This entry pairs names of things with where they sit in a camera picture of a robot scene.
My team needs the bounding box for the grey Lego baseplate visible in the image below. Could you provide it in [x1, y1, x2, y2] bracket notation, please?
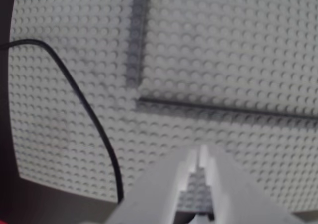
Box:
[8, 0, 318, 215]

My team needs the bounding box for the thick black cable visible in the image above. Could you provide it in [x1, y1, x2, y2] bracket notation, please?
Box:
[0, 39, 124, 204]

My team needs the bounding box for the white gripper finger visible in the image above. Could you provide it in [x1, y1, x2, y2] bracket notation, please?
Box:
[106, 144, 200, 224]
[199, 144, 308, 224]

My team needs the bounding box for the dark grey long wall strip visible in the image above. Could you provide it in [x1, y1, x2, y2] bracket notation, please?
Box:
[125, 0, 151, 88]

